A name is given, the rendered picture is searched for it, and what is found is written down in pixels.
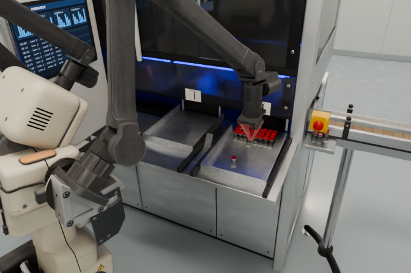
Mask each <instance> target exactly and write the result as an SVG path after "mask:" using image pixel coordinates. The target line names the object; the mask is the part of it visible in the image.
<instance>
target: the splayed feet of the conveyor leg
mask: <svg viewBox="0 0 411 273"><path fill-rule="evenodd" d="M301 233H302V235H304V236H312V237H313V239H314V240H315V241H316V242H317V244H318V248H317V252H318V254H319V255H320V256H322V257H324V258H326V259H327V261H328V263H329V265H330V268H331V270H332V273H341V271H340V270H339V267H338V265H337V262H336V260H335V258H334V256H333V254H332V252H333V246H332V245H331V248H330V249H329V250H326V249H324V248H323V247H322V246H321V245H322V240H323V239H322V237H321V236H320V235H319V234H318V233H317V232H316V231H315V230H314V229H313V228H311V227H310V226H309V225H308V224H306V225H305V226H304V229H302V230H301Z"/></svg>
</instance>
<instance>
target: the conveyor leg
mask: <svg viewBox="0 0 411 273"><path fill-rule="evenodd" d="M340 147H341V146H340ZM342 148H343V151H342V156H341V161H340V164H339V170H338V175H337V178H336V183H335V188H334V191H333V196H332V199H331V205H330V209H329V213H328V218H327V222H326V226H325V231H324V236H323V240H322V245H321V246H322V247H323V248H324V249H326V250H329V249H330V248H331V243H332V240H333V236H334V233H335V228H336V224H337V221H338V216H339V212H340V208H341V204H342V201H343V196H344V192H345V189H346V184H347V180H348V177H349V172H350V168H351V164H352V160H353V157H354V152H355V149H350V148H344V147H342Z"/></svg>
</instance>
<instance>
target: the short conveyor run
mask: <svg viewBox="0 0 411 273"><path fill-rule="evenodd" d="M353 107H354V105H353V104H349V108H348V109H347V112H346V113H343V112H339V111H333V110H328V111H331V114H332V115H331V116H330V122H329V126H328V130H329V136H328V137H331V138H336V139H337V141H336V146H341V147H344V148H350V149H355V150H359V151H365V152H370V153H373V154H378V155H384V156H388V157H393V158H397V159H403V160H408V161H411V124H409V123H405V122H398V121H391V120H386V119H379V118H373V117H369V116H362V115H357V114H352V112H353V109H351V108H353ZM317 109H321V108H317ZM321 110H326V109H321ZM334 115H335V116H334ZM352 118H353V119H352ZM359 119H360V120H359ZM362 120H364V121H362ZM377 122H378V123H377ZM380 123H381V124H380ZM387 124H388V125H387ZM309 125H310V121H308V125H307V129H306V136H307V134H308V133H313V130H310V129H309ZM394 125H395V126H394ZM405 127H406V128H405ZM408 128H409V129H408Z"/></svg>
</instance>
